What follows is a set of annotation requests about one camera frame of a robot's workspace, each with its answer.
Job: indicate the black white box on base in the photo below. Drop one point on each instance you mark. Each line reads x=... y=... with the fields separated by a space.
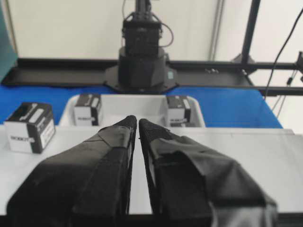
x=30 y=128

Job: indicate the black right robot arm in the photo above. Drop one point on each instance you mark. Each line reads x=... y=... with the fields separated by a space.
x=142 y=60

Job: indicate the white plastic tray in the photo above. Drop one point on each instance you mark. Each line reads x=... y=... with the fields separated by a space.
x=116 y=107

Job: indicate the black white box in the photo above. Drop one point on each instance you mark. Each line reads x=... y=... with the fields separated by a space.
x=30 y=128
x=87 y=111
x=178 y=109

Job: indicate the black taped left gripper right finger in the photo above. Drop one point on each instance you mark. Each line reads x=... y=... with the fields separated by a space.
x=192 y=185

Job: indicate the blue table mat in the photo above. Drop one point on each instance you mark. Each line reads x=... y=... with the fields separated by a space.
x=221 y=107

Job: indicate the black metal rail frame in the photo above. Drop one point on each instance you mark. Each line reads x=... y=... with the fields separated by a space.
x=92 y=73

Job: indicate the black white box in tray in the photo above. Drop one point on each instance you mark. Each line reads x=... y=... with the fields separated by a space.
x=87 y=111

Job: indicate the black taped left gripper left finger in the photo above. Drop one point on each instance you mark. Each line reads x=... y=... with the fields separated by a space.
x=87 y=185

